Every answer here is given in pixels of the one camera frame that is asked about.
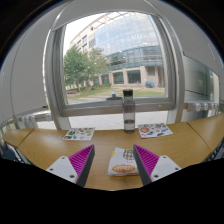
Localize white wall socket row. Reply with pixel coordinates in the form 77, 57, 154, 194
14, 112, 53, 129
184, 101, 221, 113

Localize grey stacked chairs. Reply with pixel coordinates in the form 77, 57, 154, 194
0, 139, 33, 165

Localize white framed window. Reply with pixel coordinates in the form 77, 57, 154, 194
44, 9, 184, 131

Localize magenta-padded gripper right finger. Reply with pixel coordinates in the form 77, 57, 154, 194
133, 143, 183, 186

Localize white sticker sheet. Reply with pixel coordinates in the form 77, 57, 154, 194
62, 127, 96, 141
137, 122, 174, 139

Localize white cartoon-print towel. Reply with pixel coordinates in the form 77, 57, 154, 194
107, 147, 140, 177

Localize glass office building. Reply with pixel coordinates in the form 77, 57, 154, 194
69, 13, 166, 89

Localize clear grey drink bottle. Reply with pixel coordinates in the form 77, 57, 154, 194
121, 88, 137, 135

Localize green tree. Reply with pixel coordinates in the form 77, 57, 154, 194
63, 46, 109, 91

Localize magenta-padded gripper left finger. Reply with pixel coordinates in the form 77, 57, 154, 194
45, 143, 96, 188

